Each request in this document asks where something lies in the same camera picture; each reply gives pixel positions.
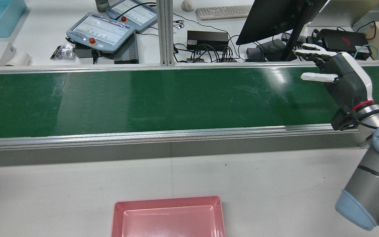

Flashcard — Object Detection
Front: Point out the small teach pendant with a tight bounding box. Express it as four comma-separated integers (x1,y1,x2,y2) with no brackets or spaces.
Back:
106,0,159,33

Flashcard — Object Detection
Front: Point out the large teach pendant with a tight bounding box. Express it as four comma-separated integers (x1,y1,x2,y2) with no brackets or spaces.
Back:
66,12,136,54

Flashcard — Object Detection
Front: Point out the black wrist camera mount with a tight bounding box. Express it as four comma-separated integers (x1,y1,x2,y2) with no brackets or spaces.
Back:
330,109,358,131

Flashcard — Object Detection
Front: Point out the grey cup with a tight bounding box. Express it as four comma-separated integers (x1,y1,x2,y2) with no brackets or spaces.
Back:
95,0,110,12

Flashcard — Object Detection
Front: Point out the black mini computer red logo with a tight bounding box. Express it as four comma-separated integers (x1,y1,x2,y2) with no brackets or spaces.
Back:
319,29,371,55

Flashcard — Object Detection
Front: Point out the green belt conveyor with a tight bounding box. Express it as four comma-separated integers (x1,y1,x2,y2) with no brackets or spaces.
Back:
0,61,379,168

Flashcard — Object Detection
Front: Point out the pink plastic box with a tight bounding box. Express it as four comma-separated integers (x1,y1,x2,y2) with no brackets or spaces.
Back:
111,196,226,237

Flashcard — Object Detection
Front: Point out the white keyboard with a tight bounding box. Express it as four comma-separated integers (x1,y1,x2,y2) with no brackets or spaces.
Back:
195,5,254,21

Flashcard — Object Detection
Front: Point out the clear bag of screws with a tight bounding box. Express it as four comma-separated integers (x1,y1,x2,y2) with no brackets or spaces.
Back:
50,43,76,60

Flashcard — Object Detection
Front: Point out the black computer monitor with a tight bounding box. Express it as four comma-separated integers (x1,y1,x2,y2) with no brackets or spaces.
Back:
236,0,328,62

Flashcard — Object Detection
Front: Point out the white small carton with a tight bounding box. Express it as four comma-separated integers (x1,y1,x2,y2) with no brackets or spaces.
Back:
0,42,16,66

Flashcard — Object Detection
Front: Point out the silver laptop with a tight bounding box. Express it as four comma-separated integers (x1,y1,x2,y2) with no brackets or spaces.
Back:
308,0,379,27

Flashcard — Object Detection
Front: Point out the right robot dexterous hand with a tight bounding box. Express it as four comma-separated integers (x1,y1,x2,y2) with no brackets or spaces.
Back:
295,43,375,111

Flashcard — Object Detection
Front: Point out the teal cable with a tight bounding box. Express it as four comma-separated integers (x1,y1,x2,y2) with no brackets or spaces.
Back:
353,44,373,60

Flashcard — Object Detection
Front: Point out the black usb hub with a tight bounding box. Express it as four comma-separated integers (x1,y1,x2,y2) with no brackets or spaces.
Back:
186,57,238,63

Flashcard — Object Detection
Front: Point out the black power supply box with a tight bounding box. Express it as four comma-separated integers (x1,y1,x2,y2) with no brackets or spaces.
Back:
187,30,229,51

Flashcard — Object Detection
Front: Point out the black finned controller box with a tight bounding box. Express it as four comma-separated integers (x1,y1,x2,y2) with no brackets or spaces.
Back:
114,32,139,64

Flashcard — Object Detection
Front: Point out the white paper roll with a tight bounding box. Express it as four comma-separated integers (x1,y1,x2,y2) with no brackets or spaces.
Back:
5,52,31,66

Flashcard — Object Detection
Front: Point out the aluminium profile post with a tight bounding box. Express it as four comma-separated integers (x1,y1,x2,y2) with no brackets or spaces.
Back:
156,0,174,66

